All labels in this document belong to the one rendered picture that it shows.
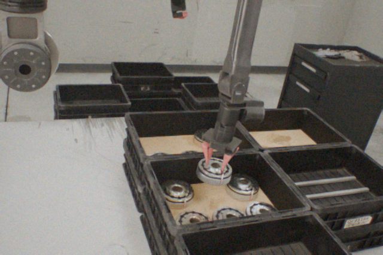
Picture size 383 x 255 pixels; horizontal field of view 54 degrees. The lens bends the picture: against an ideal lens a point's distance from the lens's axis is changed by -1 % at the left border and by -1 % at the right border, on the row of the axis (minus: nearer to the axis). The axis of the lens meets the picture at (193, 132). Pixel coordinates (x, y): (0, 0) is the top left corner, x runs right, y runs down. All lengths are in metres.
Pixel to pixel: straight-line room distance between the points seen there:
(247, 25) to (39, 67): 0.59
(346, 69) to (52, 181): 1.96
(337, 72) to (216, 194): 1.64
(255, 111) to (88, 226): 0.61
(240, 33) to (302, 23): 4.10
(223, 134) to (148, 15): 3.24
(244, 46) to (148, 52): 3.35
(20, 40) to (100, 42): 3.03
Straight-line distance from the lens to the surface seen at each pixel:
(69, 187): 1.40
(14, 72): 1.18
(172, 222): 0.93
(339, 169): 1.54
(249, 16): 1.01
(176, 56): 4.44
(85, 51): 4.19
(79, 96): 2.47
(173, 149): 1.39
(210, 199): 1.18
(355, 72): 2.77
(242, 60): 1.01
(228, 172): 1.14
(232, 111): 1.02
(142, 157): 1.15
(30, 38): 1.18
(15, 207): 1.34
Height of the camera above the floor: 1.56
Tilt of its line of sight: 29 degrees down
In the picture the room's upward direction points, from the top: 10 degrees clockwise
